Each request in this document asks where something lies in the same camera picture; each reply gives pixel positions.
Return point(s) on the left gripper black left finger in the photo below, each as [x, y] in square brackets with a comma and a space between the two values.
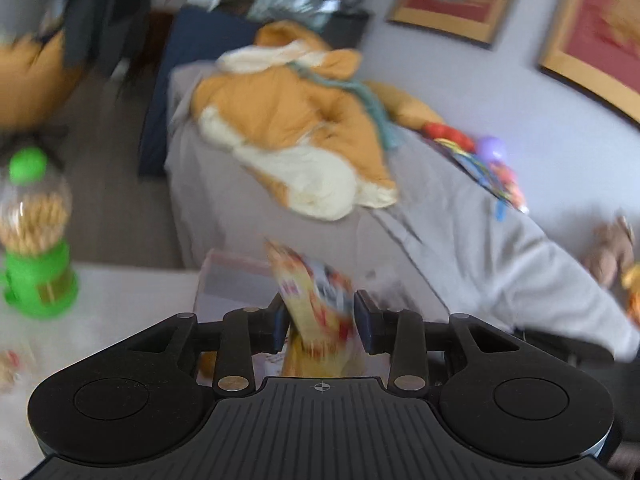
[169, 351]

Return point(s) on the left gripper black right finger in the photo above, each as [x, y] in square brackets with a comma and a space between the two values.
[425, 355]

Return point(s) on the yellow red cartoon snack bag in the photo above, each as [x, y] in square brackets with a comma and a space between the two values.
[322, 340]

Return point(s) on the pink cardboard box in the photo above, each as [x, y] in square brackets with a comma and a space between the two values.
[230, 282]

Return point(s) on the white tablecloth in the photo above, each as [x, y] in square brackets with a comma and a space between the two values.
[113, 303]

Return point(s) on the colourful toys pile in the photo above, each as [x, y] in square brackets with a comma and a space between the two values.
[483, 160]

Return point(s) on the brown plush toy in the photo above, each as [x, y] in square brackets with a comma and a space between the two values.
[612, 252]

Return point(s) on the orange cream blanket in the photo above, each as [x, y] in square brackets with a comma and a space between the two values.
[389, 107]

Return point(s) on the green gumball dispenser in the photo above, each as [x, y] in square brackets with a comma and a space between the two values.
[37, 277]

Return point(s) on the orange armchair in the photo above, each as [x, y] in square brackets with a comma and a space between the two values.
[35, 83]

